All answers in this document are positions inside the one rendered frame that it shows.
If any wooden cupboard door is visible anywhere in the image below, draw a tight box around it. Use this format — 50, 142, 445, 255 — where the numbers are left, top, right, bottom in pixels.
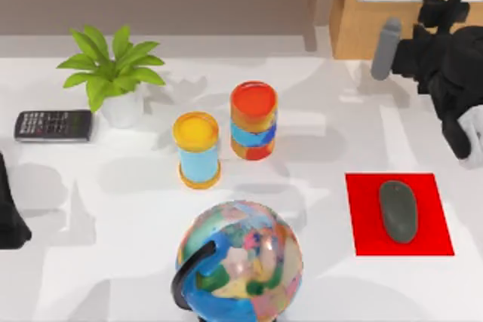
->
329, 0, 483, 61

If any grey computer mouse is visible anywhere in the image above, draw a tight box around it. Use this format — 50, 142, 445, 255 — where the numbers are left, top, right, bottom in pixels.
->
378, 179, 419, 244

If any red square mat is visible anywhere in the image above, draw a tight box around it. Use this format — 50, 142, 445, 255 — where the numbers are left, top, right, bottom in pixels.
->
345, 173, 455, 257

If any orange and blue can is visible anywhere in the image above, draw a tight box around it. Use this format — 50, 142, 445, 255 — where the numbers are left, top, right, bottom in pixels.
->
229, 80, 279, 161

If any yellow and light blue can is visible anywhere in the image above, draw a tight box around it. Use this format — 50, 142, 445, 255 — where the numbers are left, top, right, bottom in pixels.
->
172, 111, 223, 191

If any wooden open shelf unit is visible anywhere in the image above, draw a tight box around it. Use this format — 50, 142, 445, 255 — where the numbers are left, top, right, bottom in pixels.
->
0, 0, 343, 52

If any colourful globe with black stand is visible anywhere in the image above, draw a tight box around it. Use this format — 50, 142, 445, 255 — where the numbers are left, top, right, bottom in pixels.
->
170, 200, 304, 322

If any green plant in white pot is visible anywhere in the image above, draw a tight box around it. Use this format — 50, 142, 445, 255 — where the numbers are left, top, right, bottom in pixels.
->
56, 24, 167, 129

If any black remote control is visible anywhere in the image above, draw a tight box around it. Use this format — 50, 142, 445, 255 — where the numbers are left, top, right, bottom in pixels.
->
14, 109, 94, 144

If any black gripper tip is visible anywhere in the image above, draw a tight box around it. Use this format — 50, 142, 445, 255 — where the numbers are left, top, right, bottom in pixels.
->
0, 152, 33, 251

